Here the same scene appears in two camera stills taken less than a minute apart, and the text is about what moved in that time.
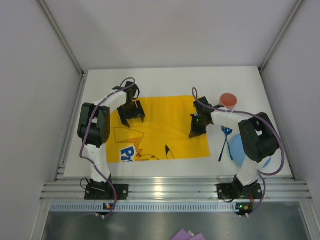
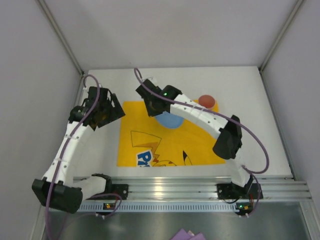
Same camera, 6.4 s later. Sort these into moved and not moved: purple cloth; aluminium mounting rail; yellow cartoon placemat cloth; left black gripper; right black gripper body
Moved: left black gripper; right black gripper body; yellow cartoon placemat cloth
Not moved: aluminium mounting rail; purple cloth
